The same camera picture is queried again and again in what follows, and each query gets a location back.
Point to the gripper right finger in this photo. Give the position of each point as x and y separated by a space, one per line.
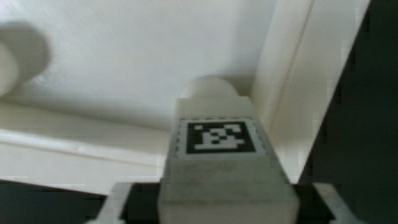
325 209

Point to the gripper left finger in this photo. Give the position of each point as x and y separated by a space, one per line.
131 205

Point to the white table leg with tag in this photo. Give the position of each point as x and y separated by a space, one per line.
225 184

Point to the white square tabletop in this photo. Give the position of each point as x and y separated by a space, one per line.
111 53

